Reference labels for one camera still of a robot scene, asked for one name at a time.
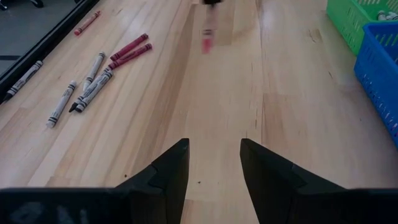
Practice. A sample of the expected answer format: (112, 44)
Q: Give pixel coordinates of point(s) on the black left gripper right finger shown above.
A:
(295, 202)

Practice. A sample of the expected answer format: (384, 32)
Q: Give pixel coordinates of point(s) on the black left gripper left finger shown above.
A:
(140, 205)

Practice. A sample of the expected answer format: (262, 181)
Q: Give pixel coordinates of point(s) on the magenta crayon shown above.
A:
(129, 46)
(130, 56)

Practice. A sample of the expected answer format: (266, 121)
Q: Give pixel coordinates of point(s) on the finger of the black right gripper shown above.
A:
(212, 2)

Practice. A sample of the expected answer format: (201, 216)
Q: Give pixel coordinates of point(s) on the black crayon grey wrapper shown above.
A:
(88, 91)
(23, 79)
(95, 90)

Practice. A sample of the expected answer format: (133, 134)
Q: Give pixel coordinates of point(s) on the black aluminium table frame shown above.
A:
(37, 51)

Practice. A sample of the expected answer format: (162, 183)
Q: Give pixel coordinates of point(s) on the salmon red crayon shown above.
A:
(87, 22)
(206, 40)

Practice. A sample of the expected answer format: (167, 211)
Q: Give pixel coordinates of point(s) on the blue plastic basket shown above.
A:
(373, 68)

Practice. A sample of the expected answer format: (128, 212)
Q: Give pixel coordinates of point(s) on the white crayon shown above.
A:
(392, 15)
(61, 104)
(382, 15)
(93, 71)

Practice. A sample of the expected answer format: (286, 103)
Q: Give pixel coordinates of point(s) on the green plastic basket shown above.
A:
(345, 18)

